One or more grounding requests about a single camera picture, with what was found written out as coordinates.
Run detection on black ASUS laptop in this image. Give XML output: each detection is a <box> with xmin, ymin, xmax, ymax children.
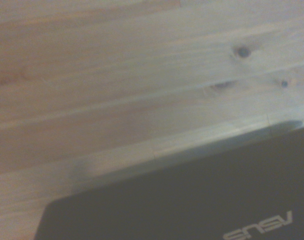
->
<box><xmin>35</xmin><ymin>120</ymin><xmax>304</xmax><ymax>240</ymax></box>

